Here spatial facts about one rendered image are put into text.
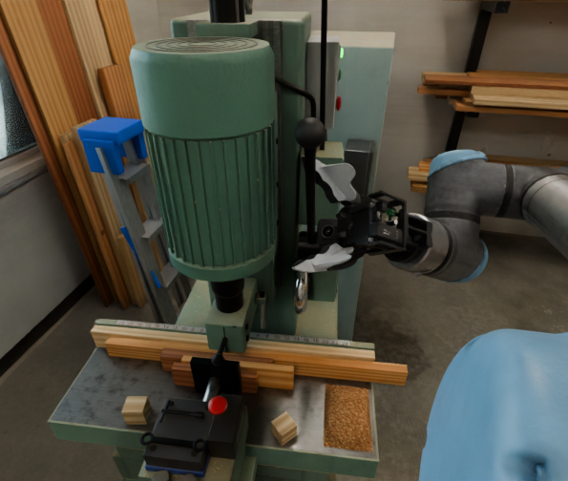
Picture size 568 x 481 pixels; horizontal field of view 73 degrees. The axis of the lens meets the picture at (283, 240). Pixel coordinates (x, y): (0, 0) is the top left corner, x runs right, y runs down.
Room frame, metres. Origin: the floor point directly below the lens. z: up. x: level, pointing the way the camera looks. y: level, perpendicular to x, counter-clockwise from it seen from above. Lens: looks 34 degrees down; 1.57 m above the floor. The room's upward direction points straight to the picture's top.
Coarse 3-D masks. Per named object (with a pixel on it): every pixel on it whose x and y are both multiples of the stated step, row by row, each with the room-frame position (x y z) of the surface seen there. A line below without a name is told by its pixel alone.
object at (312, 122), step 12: (312, 120) 0.42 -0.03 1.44; (300, 132) 0.41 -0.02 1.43; (312, 132) 0.41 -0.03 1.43; (324, 132) 0.41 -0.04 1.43; (300, 144) 0.41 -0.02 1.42; (312, 144) 0.41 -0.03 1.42; (312, 156) 0.44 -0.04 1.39; (312, 168) 0.46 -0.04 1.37; (312, 180) 0.47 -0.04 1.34; (312, 192) 0.49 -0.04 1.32; (312, 204) 0.52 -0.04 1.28; (312, 216) 0.54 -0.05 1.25; (312, 228) 0.58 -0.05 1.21; (300, 240) 0.63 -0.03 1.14; (312, 240) 0.61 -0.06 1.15; (300, 252) 0.62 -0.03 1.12; (312, 252) 0.62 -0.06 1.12
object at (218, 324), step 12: (252, 288) 0.57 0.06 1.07; (252, 300) 0.55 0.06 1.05; (216, 312) 0.50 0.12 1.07; (240, 312) 0.50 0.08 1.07; (252, 312) 0.55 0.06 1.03; (216, 324) 0.48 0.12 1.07; (228, 324) 0.47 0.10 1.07; (240, 324) 0.47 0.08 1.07; (216, 336) 0.48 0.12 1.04; (228, 336) 0.47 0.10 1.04; (240, 336) 0.47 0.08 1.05; (216, 348) 0.48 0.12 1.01; (228, 348) 0.47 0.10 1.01; (240, 348) 0.47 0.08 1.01
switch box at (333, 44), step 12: (312, 36) 0.85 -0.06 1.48; (336, 36) 0.85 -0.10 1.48; (312, 48) 0.78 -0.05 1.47; (336, 48) 0.77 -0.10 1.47; (312, 60) 0.78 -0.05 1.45; (336, 60) 0.77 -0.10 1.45; (312, 72) 0.78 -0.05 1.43; (336, 72) 0.77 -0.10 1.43; (312, 84) 0.78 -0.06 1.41; (336, 84) 0.77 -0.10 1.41; (336, 96) 0.78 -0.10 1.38
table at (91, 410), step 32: (96, 352) 0.56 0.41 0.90; (96, 384) 0.48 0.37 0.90; (128, 384) 0.48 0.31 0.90; (160, 384) 0.48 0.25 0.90; (320, 384) 0.48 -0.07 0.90; (352, 384) 0.48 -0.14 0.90; (64, 416) 0.41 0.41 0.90; (96, 416) 0.41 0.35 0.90; (256, 416) 0.41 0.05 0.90; (320, 416) 0.41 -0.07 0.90; (256, 448) 0.35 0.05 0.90; (288, 448) 0.35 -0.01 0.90; (320, 448) 0.35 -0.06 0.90
